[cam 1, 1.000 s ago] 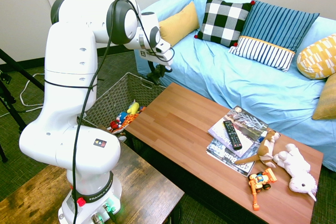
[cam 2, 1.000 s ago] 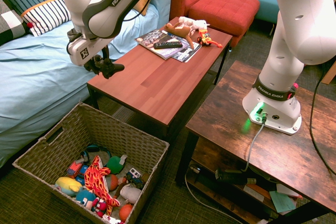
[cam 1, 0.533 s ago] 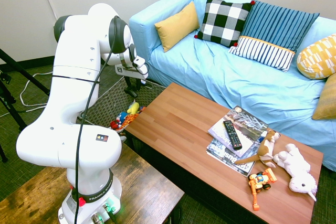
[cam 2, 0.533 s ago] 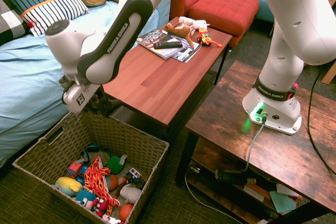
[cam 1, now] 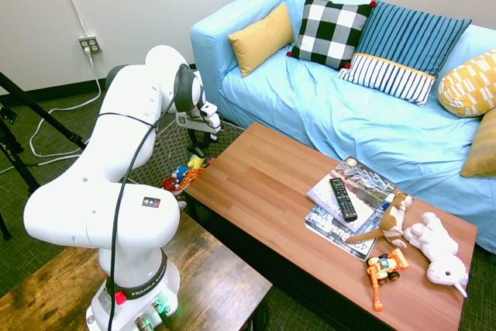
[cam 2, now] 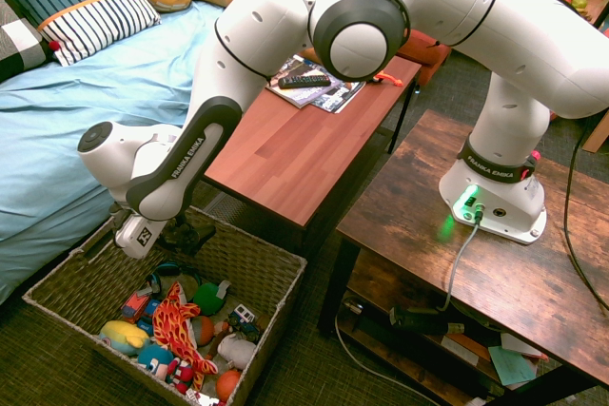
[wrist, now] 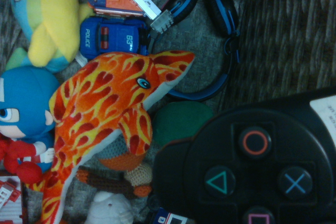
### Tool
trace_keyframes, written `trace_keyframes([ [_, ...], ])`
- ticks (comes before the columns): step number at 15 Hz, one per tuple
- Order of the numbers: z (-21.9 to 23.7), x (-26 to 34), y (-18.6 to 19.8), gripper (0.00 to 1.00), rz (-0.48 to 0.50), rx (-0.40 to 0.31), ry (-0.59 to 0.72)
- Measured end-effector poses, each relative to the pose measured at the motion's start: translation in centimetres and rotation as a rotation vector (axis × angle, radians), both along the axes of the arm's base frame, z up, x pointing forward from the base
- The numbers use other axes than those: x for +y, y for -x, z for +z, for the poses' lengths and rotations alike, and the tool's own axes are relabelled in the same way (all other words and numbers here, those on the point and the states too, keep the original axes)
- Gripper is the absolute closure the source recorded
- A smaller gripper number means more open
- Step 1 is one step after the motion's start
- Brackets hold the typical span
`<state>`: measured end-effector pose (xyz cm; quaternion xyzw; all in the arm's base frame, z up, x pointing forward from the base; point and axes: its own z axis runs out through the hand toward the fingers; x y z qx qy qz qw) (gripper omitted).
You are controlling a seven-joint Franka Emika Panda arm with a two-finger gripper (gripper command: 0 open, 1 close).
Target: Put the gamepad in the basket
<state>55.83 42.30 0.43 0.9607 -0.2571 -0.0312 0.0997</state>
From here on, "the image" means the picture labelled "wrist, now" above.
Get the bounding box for black gamepad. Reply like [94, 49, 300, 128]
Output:
[152, 86, 336, 224]

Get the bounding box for grey woven basket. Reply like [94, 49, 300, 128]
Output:
[0, 0, 336, 224]

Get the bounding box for green soft ball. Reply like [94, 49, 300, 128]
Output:
[152, 100, 215, 149]

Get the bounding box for orange flame dolphin plush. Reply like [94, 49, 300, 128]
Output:
[25, 50, 196, 224]

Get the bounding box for crocheted doll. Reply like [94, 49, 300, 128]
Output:
[76, 136, 154, 200]

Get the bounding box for blue police toy car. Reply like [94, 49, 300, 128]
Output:
[78, 16, 152, 61]

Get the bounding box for black blue headphones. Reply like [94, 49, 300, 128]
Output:
[146, 0, 242, 103]

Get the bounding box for small blue white toy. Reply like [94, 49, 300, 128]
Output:
[145, 195, 190, 224]

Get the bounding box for white plush toy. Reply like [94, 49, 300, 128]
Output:
[83, 190, 136, 224]

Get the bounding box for yellow and blue fish plush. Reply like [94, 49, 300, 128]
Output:
[4, 0, 96, 74]

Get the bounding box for blue masked hero plush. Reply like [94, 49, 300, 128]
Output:
[0, 66, 62, 184]

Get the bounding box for red white toy truck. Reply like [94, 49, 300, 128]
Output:
[0, 170, 30, 224]

